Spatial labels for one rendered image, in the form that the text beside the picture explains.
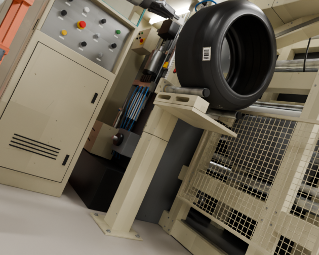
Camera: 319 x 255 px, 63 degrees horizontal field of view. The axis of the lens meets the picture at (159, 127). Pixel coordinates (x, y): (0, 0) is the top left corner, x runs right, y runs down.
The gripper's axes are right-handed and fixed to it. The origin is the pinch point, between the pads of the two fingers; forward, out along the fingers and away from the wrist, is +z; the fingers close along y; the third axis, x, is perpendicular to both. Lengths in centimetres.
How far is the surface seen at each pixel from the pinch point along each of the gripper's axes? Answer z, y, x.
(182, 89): 20.2, 7.0, 28.2
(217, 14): 14.9, -9.1, -8.0
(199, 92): 20.2, -6.7, 28.8
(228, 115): 48, -3, 33
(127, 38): 7, 69, -2
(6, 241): -43, 1, 110
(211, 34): 13.9, -10.3, 2.4
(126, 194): 19, 28, 95
